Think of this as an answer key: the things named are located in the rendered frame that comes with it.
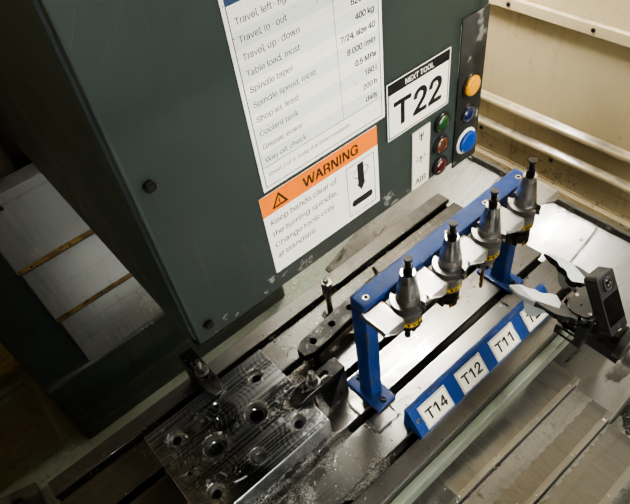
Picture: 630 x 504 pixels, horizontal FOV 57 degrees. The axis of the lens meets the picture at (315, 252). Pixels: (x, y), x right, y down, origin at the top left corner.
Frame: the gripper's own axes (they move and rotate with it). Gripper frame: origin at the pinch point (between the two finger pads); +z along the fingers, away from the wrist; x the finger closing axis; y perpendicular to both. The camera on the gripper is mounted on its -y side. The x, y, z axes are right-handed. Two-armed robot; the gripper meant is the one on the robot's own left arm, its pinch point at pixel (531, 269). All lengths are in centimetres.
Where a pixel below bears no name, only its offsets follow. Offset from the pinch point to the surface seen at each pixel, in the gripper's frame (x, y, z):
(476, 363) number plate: -8.8, 25.0, 1.7
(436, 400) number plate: -21.2, 24.9, 1.8
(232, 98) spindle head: -49, -59, 6
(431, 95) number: -25, -47, 5
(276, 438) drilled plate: -51, 21, 16
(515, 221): 6.1, -1.9, 8.4
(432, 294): -18.0, -1.9, 7.8
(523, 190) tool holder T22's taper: 9.4, -6.9, 9.9
